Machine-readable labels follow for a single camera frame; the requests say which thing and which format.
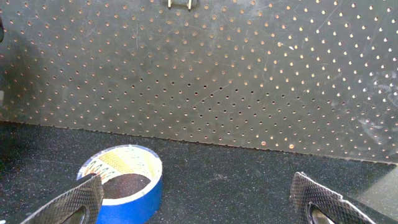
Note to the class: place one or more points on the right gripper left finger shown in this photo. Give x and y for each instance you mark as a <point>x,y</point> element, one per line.
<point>66,202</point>

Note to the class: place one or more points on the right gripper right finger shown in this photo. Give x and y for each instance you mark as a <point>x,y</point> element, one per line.
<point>323,199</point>

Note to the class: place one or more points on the black pegboard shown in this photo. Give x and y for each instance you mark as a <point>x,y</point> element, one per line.
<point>199,77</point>

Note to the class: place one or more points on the roll of blue tape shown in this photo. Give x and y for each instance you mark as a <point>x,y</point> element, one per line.
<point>136,205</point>

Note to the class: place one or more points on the metal hook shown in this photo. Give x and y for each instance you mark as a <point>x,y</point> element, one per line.
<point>179,3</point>

